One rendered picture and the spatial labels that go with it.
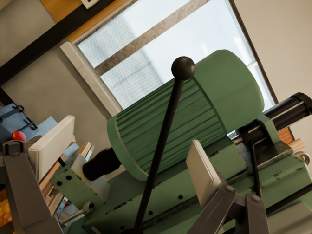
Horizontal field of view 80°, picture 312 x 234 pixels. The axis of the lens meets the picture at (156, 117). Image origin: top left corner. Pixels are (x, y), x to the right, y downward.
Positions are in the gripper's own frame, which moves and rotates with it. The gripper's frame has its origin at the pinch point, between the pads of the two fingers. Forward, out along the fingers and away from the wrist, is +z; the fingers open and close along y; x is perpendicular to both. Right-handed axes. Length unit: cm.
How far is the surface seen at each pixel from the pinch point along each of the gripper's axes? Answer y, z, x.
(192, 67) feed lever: 6.0, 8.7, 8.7
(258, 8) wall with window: 81, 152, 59
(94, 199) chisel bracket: -6.0, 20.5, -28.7
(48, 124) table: -32, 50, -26
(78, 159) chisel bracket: -12.2, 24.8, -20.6
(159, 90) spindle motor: 3.9, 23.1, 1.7
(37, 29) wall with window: -91, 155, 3
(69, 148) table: -23, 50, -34
